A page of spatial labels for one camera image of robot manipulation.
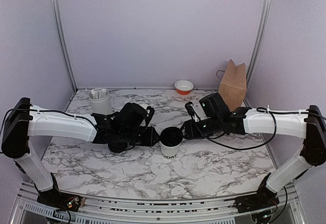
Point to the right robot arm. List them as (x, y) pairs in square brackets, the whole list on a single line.
[(307, 124)]

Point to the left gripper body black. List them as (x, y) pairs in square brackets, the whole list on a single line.
[(130, 136)]

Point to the white sugar packets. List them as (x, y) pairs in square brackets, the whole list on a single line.
[(98, 93)]

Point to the front aluminium rail base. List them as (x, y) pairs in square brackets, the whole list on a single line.
[(83, 208)]

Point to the brown paper bag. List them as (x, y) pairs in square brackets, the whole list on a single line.
[(233, 86)]

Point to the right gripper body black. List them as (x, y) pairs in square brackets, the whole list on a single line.
[(213, 126)]

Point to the orange white bowl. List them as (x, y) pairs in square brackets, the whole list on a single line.
[(183, 87)]

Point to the white paper cup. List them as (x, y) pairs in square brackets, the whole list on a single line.
[(169, 152)]

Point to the right aluminium frame post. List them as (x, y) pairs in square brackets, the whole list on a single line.
[(259, 39)]

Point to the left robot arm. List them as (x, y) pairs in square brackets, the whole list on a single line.
[(25, 121)]

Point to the left aluminium frame post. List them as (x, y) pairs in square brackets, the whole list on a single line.
[(63, 45)]

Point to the aluminium frame post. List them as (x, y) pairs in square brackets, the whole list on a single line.
[(63, 45), (259, 39)]

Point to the grey cylindrical canister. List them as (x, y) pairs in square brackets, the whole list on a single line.
[(101, 101)]

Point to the stack of white paper cups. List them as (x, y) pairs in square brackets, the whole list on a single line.
[(144, 105)]

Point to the black plastic cup lid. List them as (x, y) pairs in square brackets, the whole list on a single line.
[(171, 136)]

